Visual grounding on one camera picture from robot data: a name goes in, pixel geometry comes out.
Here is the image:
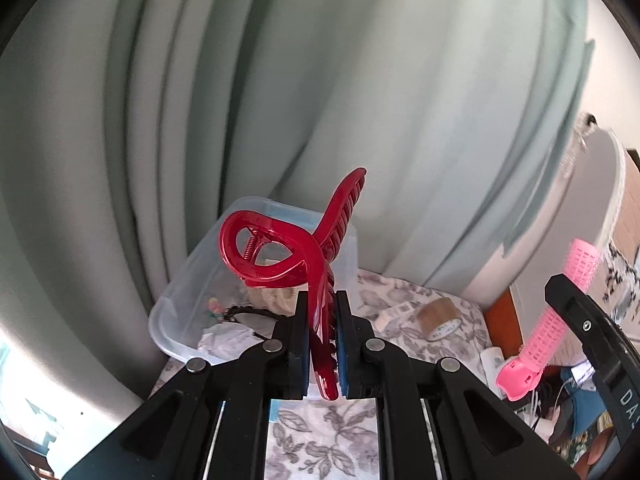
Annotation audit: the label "pink hair roller clip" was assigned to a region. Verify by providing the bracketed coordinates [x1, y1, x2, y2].
[496, 238, 600, 402]

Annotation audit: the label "white paper ball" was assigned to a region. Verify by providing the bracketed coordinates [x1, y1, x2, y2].
[198, 322, 264, 362]

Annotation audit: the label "brown tape roll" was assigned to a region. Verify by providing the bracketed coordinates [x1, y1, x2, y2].
[416, 297, 462, 341]

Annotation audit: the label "red hair claw clip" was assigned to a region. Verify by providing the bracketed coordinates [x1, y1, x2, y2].
[218, 167, 367, 401]

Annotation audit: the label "white barcode medicine box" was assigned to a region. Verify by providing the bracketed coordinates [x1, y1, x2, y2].
[373, 301, 422, 333]

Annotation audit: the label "white small bottle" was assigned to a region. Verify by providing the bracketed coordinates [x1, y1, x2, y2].
[480, 347, 504, 387]

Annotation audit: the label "floral grey white cloth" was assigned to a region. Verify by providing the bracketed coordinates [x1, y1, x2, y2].
[150, 266, 494, 480]

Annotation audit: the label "clear plastic storage bin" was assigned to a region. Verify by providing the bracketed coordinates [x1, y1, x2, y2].
[149, 197, 362, 364]

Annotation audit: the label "black beaded headband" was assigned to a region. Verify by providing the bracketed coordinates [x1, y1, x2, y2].
[222, 306, 285, 340]

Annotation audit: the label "colourful small hair clips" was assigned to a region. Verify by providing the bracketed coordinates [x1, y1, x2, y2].
[206, 297, 227, 322]

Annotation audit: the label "orange wooden headboard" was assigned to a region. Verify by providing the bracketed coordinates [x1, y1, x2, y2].
[484, 289, 523, 358]

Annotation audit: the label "beige lace scrunchie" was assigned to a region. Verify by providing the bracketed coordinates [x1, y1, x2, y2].
[246, 284, 308, 316]

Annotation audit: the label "grey-green curtain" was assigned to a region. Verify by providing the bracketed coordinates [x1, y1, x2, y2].
[0, 0, 597, 480]

